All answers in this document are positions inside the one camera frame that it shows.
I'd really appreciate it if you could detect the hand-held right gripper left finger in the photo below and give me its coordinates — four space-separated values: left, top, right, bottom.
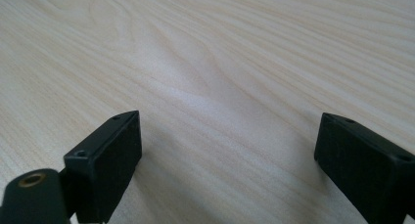
60 110 143 224

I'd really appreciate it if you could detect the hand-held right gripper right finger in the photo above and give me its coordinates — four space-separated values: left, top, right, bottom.
313 112 415 224

